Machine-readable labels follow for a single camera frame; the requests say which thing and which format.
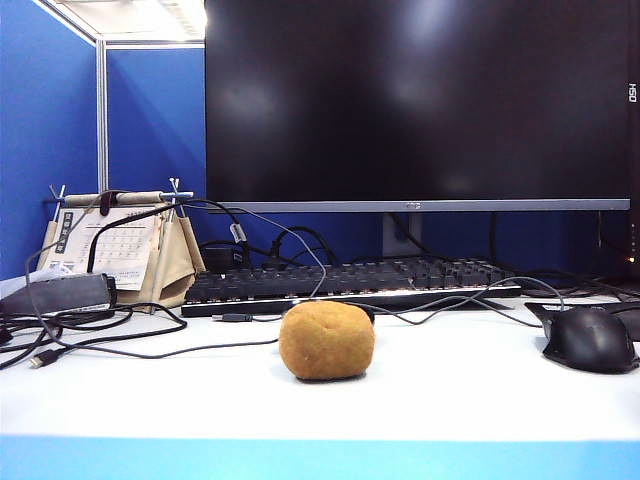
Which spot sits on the black rectangular hub box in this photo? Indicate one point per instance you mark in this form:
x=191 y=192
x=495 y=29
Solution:
x=65 y=292

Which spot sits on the grey monitor stand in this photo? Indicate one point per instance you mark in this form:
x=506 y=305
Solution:
x=400 y=235

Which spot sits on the small black USB plug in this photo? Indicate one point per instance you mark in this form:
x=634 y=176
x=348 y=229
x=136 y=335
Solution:
x=232 y=317

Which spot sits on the black power adapter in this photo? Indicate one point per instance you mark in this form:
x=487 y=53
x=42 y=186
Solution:
x=217 y=257

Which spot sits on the round brown bread bun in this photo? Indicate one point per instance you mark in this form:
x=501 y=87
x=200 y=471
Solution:
x=325 y=342

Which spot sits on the beige canvas desk calendar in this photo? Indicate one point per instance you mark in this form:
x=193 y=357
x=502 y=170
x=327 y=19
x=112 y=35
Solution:
x=170 y=270

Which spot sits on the black and grey mouse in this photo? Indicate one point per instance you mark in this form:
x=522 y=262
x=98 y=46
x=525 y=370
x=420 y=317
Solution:
x=369 y=312

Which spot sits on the large black computer monitor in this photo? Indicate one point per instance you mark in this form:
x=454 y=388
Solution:
x=400 y=100

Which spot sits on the ceiling light panel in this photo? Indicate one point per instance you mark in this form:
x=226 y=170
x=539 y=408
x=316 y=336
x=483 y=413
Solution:
x=150 y=20

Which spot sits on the all black mouse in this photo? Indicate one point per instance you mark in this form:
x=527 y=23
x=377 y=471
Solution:
x=590 y=340

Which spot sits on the black HSD monitor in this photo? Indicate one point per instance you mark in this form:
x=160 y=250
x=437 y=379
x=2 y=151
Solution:
x=635 y=150

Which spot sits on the black mechanical keyboard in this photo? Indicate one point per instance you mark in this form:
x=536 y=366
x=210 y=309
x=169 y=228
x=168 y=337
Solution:
x=300 y=282

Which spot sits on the aluminium partition post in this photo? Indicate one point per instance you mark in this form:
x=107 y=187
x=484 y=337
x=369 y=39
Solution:
x=102 y=115

